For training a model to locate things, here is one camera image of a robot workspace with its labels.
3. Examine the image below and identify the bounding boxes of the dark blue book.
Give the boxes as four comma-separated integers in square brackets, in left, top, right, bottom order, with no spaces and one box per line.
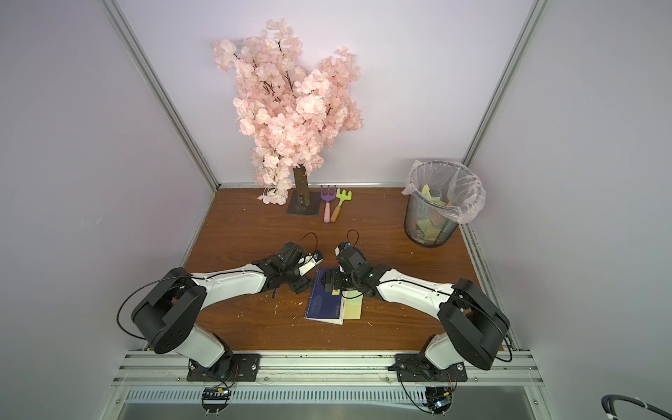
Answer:
[304,268,345,325]

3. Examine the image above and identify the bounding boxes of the yellow sticky note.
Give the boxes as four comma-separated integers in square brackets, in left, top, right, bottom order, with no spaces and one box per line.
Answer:
[342,297,363,320]

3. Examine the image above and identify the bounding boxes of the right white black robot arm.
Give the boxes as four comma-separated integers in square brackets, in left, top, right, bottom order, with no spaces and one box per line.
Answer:
[320,243,510,371]

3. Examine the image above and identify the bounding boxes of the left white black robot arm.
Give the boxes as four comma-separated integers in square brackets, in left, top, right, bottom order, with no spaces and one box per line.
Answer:
[131,243,323,377]

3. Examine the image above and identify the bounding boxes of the discarded sticky notes pile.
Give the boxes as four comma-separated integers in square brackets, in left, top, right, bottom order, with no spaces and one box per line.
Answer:
[416,185,451,244]

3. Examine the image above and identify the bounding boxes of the purple toy garden rake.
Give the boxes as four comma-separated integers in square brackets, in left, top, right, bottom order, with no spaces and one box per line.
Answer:
[320,185,337,223]

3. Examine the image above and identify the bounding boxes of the green toy garden rake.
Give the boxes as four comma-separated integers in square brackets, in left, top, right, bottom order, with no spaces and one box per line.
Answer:
[330,188,353,223]

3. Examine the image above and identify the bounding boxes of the black mesh waste bin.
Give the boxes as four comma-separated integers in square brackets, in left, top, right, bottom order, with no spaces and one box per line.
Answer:
[403,159,476,249]

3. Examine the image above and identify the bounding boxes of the left small circuit board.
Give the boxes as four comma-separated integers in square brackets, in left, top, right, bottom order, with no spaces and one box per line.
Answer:
[201,386,232,416]

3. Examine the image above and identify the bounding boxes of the small circuit board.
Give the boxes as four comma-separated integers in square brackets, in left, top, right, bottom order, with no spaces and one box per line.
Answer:
[201,386,232,416]
[425,387,453,415]

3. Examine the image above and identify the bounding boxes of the clear plastic bin liner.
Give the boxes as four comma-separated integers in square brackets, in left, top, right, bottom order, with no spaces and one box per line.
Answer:
[402,160,487,224]

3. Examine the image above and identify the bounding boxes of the pink artificial blossom tree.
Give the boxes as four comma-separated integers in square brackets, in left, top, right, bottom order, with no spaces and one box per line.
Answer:
[212,19,362,205]

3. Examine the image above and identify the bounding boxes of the right small circuit board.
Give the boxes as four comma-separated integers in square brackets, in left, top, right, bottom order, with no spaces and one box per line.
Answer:
[425,387,453,415]

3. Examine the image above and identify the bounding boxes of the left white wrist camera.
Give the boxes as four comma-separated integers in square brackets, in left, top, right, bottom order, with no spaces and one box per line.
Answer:
[297,250,324,276]

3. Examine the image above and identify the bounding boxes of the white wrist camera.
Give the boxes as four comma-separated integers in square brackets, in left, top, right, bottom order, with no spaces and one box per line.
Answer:
[335,243,354,259]
[297,250,324,276]

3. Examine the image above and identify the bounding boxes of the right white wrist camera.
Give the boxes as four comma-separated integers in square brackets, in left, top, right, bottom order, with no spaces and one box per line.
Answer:
[335,243,354,259]

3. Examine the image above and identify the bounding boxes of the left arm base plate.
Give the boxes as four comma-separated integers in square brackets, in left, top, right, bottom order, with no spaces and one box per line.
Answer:
[187,353,262,383]

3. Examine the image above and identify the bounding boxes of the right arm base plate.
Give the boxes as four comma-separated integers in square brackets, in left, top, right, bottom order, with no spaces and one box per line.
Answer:
[387,353,468,383]

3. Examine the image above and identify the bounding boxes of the aluminium mounting rail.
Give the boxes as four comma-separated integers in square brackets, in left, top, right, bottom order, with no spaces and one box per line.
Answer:
[113,351,544,404]

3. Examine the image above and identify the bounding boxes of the left aluminium corner post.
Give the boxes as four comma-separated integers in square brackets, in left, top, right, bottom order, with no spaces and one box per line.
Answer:
[100,0,221,192]

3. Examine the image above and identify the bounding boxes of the aluminium corner post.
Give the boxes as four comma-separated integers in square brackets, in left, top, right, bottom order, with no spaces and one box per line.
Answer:
[100,0,221,192]
[462,0,549,166]

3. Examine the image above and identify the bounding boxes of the right aluminium corner post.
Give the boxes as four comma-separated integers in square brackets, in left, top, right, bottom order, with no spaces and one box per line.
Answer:
[462,0,549,166]

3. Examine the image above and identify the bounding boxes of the black cable bottom right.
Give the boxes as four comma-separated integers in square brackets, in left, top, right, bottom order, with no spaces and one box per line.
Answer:
[600,394,672,420]

